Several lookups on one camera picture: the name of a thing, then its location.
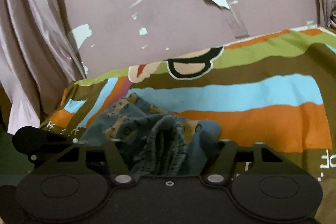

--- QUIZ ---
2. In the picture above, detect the blue patterned pant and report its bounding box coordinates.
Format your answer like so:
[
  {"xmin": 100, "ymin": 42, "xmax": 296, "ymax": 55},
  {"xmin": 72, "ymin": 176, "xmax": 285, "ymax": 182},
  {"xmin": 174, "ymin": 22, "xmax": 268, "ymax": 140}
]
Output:
[{"xmin": 80, "ymin": 93, "xmax": 222, "ymax": 177}]

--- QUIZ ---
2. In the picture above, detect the colourful striped bedsheet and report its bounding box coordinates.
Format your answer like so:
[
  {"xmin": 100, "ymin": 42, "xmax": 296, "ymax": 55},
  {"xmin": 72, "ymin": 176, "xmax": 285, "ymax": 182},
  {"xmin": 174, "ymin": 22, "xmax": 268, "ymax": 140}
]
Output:
[{"xmin": 41, "ymin": 27, "xmax": 335, "ymax": 223}]

